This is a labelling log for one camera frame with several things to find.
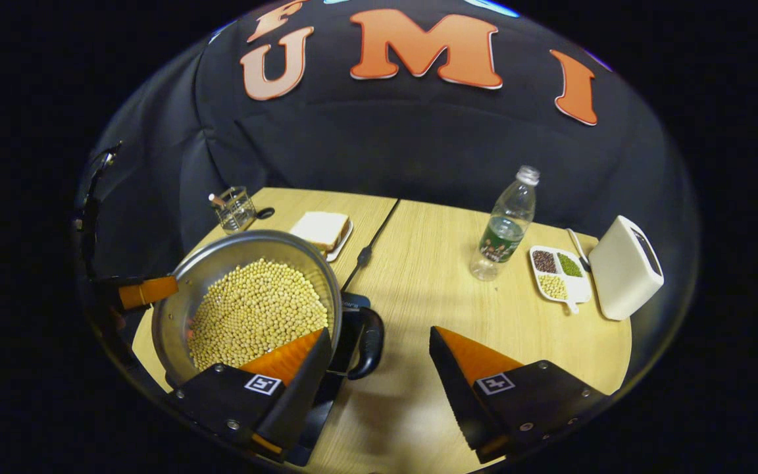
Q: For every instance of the white spoon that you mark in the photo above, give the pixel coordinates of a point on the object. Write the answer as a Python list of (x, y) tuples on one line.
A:
[(576, 247)]

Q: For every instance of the white plate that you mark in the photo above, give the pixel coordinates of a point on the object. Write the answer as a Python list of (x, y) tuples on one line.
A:
[(343, 243)]

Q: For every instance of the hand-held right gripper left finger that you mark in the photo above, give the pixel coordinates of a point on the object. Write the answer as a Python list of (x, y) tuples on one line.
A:
[(300, 401)]

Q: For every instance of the sandwich with lettuce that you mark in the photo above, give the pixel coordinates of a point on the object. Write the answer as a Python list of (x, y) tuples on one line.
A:
[(320, 229)]

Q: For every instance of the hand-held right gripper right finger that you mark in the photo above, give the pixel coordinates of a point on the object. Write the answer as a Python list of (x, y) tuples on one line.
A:
[(458, 401)]

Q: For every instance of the black induction cooktop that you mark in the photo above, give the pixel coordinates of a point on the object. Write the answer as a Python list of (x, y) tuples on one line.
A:
[(316, 421)]

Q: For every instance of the clear plastic water bottle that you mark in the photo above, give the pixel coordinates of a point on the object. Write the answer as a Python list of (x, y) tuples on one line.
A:
[(507, 224)]

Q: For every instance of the white rounded box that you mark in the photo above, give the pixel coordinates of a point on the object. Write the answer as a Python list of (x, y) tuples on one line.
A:
[(622, 273)]

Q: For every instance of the white divided dish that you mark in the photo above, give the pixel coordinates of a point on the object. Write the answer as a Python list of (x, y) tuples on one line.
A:
[(580, 289)]

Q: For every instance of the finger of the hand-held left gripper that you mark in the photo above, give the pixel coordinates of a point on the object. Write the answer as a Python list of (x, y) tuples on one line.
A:
[(149, 291)]

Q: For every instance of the heap of small yellow beans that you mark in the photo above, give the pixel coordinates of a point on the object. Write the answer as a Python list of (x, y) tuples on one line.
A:
[(553, 287)]

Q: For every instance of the heap of green beans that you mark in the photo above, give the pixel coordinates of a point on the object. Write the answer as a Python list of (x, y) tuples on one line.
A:
[(570, 264)]

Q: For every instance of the heap of dark beans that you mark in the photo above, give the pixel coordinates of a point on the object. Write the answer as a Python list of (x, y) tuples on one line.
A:
[(544, 261)]

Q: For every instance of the pile of soybeans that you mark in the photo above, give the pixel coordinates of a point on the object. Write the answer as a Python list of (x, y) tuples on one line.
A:
[(254, 309)]

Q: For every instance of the small black oval object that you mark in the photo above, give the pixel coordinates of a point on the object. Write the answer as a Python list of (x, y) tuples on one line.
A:
[(265, 213)]

